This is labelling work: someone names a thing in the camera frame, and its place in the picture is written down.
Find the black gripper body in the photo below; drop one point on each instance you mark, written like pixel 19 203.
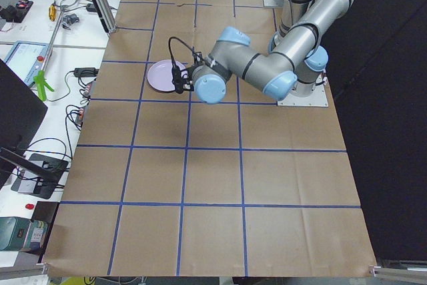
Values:
pixel 187 85

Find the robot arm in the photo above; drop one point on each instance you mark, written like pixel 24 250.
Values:
pixel 274 74

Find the lavender plate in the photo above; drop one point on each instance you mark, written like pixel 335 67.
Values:
pixel 160 76

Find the black power adapter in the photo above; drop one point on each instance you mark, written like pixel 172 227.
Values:
pixel 82 72

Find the green plastic clamp tool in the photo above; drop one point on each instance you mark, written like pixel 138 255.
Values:
pixel 42 85

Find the teach pendant tablet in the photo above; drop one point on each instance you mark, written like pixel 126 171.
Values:
pixel 25 59

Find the black monitor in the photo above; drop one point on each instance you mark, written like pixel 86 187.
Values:
pixel 22 113

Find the grey usb hub box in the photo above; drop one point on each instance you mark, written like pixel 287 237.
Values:
pixel 30 184

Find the green metal box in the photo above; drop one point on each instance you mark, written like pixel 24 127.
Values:
pixel 22 234

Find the yellow handled tool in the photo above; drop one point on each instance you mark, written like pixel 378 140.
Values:
pixel 52 12

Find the aluminium corner bracket left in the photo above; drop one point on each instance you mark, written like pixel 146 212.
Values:
pixel 23 271

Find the aluminium corner bracket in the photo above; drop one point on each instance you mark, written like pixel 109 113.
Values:
pixel 23 271
pixel 411 274

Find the aluminium corner bracket right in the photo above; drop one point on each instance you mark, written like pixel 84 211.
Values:
pixel 411 274

